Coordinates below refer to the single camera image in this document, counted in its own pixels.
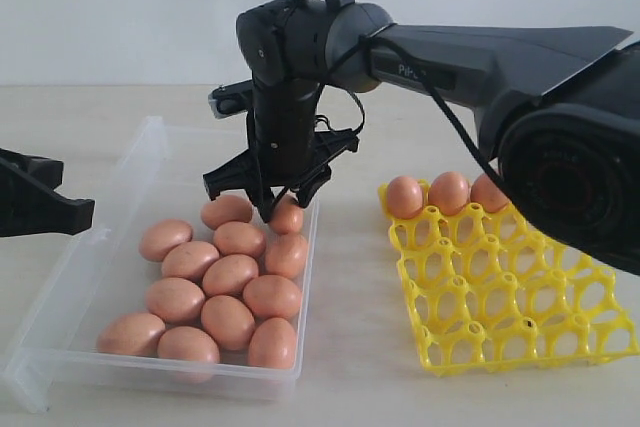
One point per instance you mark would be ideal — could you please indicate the brown egg corner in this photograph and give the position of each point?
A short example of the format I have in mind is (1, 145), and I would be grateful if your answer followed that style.
(226, 208)

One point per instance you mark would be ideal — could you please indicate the clear plastic bin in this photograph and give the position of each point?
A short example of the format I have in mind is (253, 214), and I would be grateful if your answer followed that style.
(101, 276)

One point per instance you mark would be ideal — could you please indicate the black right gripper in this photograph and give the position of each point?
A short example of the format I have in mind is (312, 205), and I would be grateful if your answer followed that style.
(288, 150)

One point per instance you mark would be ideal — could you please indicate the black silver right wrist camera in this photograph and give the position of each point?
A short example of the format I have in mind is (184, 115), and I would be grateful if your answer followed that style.
(232, 99)

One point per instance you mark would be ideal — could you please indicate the brown egg row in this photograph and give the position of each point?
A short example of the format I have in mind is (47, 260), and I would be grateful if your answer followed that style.
(239, 238)

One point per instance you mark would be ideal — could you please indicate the yellow plastic egg tray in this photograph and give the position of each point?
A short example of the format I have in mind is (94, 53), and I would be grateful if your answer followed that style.
(486, 291)

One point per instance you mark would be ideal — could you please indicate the brown egg placed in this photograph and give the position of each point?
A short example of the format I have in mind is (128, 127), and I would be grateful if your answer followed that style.
(450, 193)
(487, 194)
(404, 197)

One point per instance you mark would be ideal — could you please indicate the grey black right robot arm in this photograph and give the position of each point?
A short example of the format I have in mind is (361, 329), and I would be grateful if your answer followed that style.
(556, 111)

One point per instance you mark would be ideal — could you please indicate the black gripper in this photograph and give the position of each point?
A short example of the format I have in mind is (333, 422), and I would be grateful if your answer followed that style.
(29, 202)

